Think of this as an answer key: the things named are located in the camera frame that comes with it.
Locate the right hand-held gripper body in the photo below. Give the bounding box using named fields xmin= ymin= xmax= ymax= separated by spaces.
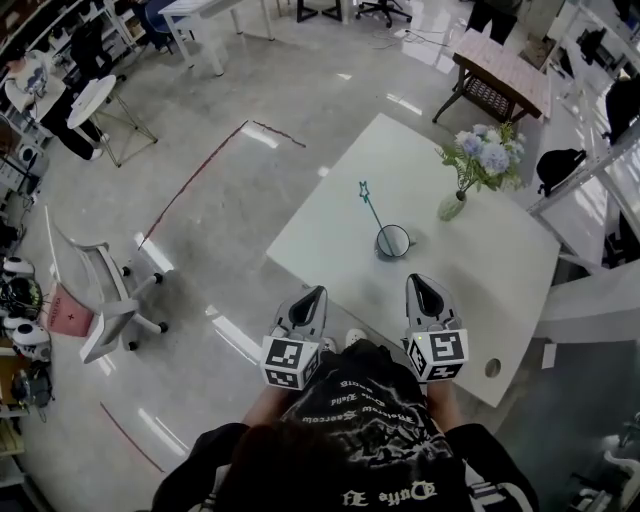
xmin=402 ymin=272 xmax=471 ymax=385

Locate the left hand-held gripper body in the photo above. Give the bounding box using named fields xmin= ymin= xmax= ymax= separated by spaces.
xmin=258 ymin=283 xmax=330 ymax=392

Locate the blue star wand stick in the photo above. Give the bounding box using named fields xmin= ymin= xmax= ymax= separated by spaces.
xmin=357 ymin=180 xmax=397 ymax=257

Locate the person's left forearm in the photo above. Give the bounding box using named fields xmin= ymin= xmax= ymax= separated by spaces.
xmin=241 ymin=385 xmax=294 ymax=437

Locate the person's right forearm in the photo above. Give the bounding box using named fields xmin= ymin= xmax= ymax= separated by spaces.
xmin=423 ymin=378 xmax=465 ymax=434

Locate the green glass vase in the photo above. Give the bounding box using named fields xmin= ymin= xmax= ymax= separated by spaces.
xmin=436 ymin=189 xmax=469 ymax=222

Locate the person's black printed shirt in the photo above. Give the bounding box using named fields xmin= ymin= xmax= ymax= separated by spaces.
xmin=149 ymin=338 xmax=542 ymax=512

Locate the blue flower bouquet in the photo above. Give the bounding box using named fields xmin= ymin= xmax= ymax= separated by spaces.
xmin=435 ymin=121 xmax=527 ymax=197

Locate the black backpack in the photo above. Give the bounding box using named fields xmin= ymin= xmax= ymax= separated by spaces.
xmin=535 ymin=148 xmax=588 ymax=197

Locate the white office chair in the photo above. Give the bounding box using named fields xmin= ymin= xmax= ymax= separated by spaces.
xmin=48 ymin=223 xmax=170 ymax=365

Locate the pink box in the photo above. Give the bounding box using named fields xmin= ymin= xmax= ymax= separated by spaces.
xmin=46 ymin=281 xmax=97 ymax=337

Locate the patterned wooden table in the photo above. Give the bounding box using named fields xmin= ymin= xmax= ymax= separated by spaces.
xmin=431 ymin=27 xmax=552 ymax=126

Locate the black office chair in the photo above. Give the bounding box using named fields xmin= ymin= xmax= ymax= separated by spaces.
xmin=601 ymin=74 xmax=640 ymax=147

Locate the black swivel chair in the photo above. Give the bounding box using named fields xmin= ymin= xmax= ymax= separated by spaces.
xmin=353 ymin=0 xmax=414 ymax=29

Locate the round white side table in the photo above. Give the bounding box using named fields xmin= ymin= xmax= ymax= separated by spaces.
xmin=66 ymin=74 xmax=160 ymax=169

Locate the white bench table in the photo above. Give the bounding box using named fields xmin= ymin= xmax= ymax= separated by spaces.
xmin=157 ymin=0 xmax=275 ymax=77

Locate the white storage shelf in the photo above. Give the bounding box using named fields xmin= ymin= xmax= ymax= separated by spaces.
xmin=0 ymin=0 xmax=146 ymax=116

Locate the white staircase frame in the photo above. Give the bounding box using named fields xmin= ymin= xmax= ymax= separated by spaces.
xmin=527 ymin=49 xmax=640 ymax=221

